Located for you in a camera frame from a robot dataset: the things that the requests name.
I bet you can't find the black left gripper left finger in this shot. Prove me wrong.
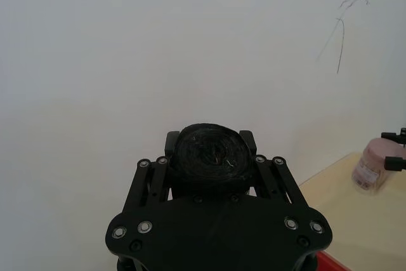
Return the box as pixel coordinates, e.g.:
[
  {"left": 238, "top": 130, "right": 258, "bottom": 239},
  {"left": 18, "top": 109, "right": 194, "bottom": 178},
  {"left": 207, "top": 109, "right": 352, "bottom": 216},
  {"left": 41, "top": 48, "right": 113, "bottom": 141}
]
[{"left": 122, "top": 130, "right": 183, "bottom": 215}]

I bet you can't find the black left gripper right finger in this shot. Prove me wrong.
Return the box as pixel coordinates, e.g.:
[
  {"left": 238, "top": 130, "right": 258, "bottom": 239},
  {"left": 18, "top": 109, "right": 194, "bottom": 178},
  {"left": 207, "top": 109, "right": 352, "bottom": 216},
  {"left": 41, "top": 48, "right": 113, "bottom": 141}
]
[{"left": 239, "top": 129, "right": 311, "bottom": 213}]

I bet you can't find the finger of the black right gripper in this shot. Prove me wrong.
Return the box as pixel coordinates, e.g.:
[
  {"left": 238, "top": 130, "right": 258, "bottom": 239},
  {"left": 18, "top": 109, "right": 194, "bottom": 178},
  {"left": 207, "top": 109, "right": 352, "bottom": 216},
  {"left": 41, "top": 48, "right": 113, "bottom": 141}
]
[
  {"left": 380, "top": 127, "right": 406, "bottom": 149},
  {"left": 383, "top": 155, "right": 406, "bottom": 172}
]

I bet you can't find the pink plastic jar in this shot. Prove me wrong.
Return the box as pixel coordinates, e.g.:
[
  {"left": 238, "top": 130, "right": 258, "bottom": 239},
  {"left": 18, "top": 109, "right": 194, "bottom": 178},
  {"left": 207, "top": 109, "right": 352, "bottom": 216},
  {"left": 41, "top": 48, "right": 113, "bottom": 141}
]
[{"left": 350, "top": 137, "right": 398, "bottom": 194}]

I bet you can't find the black round roll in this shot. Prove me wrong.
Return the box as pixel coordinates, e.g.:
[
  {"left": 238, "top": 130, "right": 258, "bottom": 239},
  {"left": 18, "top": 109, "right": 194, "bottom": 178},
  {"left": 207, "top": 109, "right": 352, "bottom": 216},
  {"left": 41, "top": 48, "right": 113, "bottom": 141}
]
[{"left": 169, "top": 122, "right": 254, "bottom": 196}]

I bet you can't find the red plastic tray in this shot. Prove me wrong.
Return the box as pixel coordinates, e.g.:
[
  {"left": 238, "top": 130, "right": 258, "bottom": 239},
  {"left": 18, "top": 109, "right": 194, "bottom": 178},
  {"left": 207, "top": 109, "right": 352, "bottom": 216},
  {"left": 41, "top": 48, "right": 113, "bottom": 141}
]
[{"left": 312, "top": 249, "right": 350, "bottom": 271}]

